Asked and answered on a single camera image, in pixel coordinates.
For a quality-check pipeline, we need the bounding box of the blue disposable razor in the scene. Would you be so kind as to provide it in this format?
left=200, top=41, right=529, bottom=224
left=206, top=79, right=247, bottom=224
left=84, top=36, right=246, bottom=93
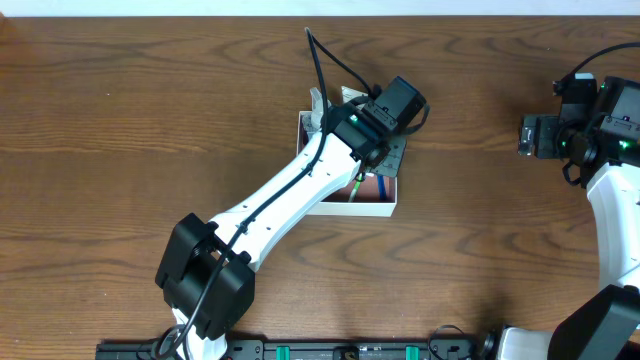
left=377, top=175, right=387, bottom=203

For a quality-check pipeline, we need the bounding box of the green toothbrush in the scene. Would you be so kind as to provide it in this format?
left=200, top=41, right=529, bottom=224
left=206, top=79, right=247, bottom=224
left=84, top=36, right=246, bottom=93
left=348, top=173, right=366, bottom=203

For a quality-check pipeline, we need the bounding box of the white lotion tube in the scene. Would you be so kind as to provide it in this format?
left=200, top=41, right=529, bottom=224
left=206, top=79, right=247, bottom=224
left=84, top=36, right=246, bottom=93
left=341, top=86, right=370, bottom=107

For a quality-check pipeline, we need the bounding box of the clear soap pump bottle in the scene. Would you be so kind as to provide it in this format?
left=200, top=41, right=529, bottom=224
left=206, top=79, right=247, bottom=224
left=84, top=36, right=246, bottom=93
left=299, top=87, right=324, bottom=140

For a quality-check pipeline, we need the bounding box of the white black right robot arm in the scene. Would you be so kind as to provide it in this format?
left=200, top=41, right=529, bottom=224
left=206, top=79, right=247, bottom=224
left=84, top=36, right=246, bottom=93
left=485, top=73, right=639, bottom=359

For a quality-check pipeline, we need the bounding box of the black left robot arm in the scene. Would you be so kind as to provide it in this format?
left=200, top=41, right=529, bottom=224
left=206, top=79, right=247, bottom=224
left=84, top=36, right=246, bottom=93
left=152, top=77, right=429, bottom=359

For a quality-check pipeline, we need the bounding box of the white cardboard box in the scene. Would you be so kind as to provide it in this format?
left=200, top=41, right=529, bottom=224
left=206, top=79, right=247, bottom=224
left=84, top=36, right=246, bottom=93
left=296, top=111, right=399, bottom=219

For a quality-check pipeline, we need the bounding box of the black right camera cable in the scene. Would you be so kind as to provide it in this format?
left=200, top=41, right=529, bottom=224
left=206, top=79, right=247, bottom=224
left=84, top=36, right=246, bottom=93
left=562, top=41, right=640, bottom=84

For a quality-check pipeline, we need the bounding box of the black camera cable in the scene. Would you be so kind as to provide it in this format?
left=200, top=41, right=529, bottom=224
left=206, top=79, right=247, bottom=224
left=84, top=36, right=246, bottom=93
left=152, top=27, right=381, bottom=360
left=562, top=41, right=640, bottom=84

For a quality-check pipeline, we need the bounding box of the black left camera cable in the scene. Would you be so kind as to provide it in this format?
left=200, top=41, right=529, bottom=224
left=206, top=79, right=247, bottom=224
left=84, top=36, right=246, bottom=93
left=152, top=27, right=381, bottom=360

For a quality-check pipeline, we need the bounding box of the black mounting rail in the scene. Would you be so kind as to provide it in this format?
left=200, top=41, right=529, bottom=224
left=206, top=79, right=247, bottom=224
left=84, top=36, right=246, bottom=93
left=94, top=334, right=496, bottom=360

